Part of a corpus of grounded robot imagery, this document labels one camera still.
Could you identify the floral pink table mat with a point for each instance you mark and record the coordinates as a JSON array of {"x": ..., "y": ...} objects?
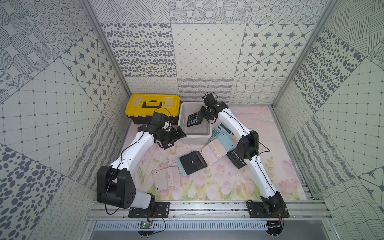
[{"x": 222, "y": 180}]

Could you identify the light blue calculator face down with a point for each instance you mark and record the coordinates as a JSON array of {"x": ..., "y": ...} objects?
[{"x": 226, "y": 141}]

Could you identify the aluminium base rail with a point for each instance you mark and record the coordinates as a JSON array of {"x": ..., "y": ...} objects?
[{"x": 208, "y": 216}]

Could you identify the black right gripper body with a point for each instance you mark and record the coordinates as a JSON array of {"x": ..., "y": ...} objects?
[{"x": 202, "y": 112}]

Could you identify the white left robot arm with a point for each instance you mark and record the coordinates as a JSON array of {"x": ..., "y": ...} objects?
[{"x": 115, "y": 184}]

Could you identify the white plastic storage box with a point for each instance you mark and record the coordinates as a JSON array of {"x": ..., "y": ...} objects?
[{"x": 198, "y": 134}]

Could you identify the pink calculator face up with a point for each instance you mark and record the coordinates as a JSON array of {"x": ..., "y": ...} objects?
[{"x": 212, "y": 152}]

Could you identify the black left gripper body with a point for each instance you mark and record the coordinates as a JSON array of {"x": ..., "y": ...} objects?
[{"x": 173, "y": 135}]

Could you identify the light blue calculator back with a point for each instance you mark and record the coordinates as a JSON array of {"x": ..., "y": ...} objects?
[{"x": 181, "y": 168}]

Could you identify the teal calculator face up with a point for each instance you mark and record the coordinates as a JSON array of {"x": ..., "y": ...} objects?
[{"x": 220, "y": 129}]

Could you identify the black calculator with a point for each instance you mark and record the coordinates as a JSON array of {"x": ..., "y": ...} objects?
[
  {"x": 194, "y": 119},
  {"x": 235, "y": 159}
]

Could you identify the yellow and black toolbox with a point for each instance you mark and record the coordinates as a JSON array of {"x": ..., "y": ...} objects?
[{"x": 141, "y": 107}]

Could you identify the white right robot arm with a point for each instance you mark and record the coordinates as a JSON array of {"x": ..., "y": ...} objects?
[{"x": 247, "y": 149}]

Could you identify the pink calculator face down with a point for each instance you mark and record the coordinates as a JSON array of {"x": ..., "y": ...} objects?
[{"x": 166, "y": 179}]

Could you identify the black calculator face down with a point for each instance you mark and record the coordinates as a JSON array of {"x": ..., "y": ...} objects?
[{"x": 193, "y": 162}]

